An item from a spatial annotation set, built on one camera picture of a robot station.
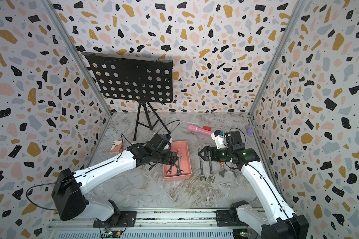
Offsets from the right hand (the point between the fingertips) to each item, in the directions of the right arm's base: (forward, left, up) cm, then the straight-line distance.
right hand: (205, 154), depth 75 cm
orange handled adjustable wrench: (+1, -12, -20) cm, 23 cm away
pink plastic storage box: (+16, +14, -19) cm, 28 cm away
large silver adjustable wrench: (0, -19, -21) cm, 28 cm away
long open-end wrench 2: (-4, -5, -20) cm, 21 cm away
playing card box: (+15, +58, -18) cm, 62 cm away
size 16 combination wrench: (-1, +15, -20) cm, 25 cm away
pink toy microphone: (+31, +4, -18) cm, 36 cm away
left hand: (+1, +16, -5) cm, 17 cm away
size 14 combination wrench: (-1, +20, -20) cm, 28 cm away
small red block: (+33, -4, -20) cm, 39 cm away
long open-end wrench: (-1, +1, -20) cm, 20 cm away
